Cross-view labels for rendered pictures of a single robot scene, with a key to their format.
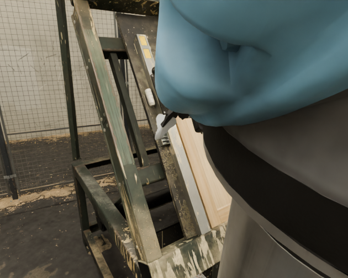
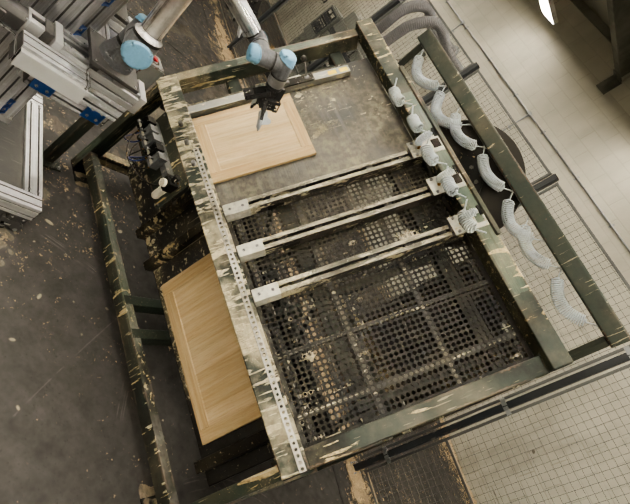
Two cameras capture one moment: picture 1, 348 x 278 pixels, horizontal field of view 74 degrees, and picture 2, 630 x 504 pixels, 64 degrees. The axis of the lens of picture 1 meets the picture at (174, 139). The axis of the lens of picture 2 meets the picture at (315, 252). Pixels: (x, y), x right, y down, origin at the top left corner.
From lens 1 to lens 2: 286 cm
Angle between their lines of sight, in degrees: 55
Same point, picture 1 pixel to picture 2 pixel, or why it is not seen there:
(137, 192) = (219, 66)
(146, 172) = (237, 86)
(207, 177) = (231, 119)
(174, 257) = (176, 87)
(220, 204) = (209, 127)
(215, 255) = (171, 112)
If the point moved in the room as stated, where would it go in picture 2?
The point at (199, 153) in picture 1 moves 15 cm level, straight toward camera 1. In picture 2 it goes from (252, 113) to (234, 90)
